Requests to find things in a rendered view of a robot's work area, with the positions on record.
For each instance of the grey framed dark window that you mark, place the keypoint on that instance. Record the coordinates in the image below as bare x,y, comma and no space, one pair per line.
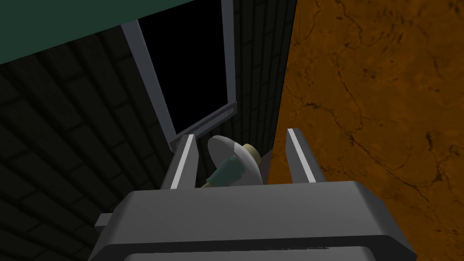
188,69

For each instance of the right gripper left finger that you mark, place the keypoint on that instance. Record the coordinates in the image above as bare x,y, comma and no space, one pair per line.
185,163

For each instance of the beige round bread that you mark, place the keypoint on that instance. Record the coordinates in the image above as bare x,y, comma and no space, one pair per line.
253,152

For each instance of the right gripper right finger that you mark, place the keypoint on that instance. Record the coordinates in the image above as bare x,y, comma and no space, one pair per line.
302,157

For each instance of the white plate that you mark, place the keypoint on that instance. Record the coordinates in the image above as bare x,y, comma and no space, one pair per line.
232,156

